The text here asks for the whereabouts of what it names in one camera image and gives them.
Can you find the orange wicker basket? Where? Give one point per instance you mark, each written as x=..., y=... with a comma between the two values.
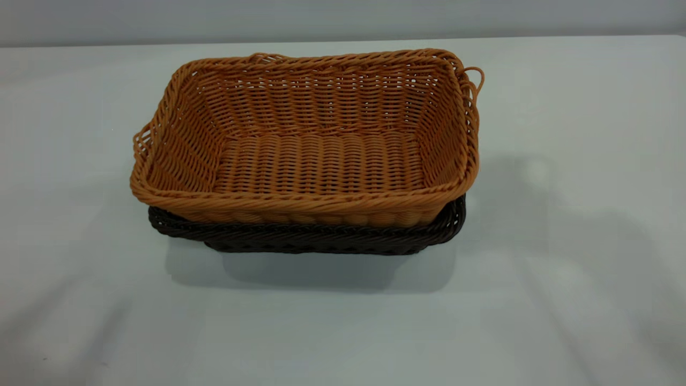
x=321, y=166

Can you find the black wicker basket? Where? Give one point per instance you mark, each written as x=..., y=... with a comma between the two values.
x=321, y=239

